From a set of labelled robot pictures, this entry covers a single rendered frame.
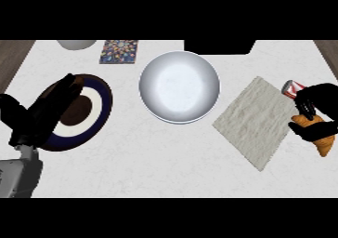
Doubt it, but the blue brown white round plate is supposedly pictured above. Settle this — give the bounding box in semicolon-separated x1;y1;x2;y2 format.
35;73;113;152

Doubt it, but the black appliance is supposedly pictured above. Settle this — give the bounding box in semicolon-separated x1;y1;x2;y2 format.
182;39;257;56

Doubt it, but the white bowl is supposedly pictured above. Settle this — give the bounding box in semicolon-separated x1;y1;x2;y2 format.
137;50;222;126

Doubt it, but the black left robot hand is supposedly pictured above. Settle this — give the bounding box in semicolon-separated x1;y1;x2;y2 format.
0;73;85;149

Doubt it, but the beige woven placemat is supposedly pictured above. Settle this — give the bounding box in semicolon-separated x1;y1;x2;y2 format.
210;75;300;172

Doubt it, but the red and white can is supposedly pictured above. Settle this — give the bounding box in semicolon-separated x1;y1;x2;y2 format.
281;79;308;100

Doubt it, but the golden brown croissant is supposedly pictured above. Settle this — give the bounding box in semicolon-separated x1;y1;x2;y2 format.
290;112;335;158

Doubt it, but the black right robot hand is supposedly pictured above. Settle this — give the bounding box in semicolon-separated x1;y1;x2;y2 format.
287;83;338;143

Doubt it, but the colourful patterned square coaster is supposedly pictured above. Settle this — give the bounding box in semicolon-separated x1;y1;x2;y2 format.
97;39;140;65

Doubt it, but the pale grey round vessel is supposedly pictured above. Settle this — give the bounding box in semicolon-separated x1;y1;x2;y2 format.
56;39;97;51

